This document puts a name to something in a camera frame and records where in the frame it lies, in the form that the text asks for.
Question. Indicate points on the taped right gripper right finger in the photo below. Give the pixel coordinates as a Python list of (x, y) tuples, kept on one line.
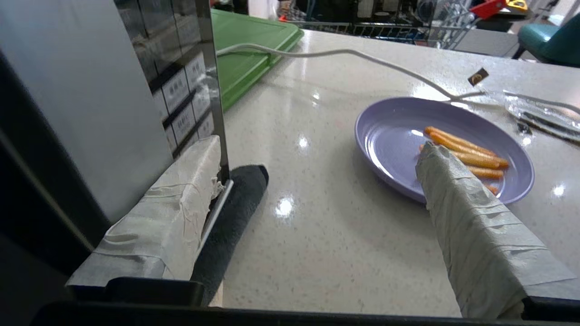
[(476, 235)]

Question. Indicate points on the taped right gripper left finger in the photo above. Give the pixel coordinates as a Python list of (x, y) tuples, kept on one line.
[(167, 217)]

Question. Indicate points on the purple plastic plate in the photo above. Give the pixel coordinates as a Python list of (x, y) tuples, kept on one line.
[(389, 145)]

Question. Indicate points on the silver black microwave oven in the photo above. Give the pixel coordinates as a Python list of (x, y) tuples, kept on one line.
[(181, 90)]

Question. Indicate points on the black foam pad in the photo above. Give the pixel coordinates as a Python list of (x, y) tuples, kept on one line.
[(235, 203)]

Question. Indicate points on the clear plastic wrapper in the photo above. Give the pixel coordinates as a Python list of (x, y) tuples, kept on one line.
[(543, 117)]

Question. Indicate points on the small brown paper tag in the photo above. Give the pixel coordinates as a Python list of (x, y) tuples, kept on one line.
[(478, 77)]

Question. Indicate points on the green plastic cutting board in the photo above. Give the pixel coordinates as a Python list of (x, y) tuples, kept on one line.
[(244, 45)]

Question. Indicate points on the teal chair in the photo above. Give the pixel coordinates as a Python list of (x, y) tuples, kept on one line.
[(555, 43)]

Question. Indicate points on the red yellow tool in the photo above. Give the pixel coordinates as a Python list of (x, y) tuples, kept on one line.
[(487, 8)]

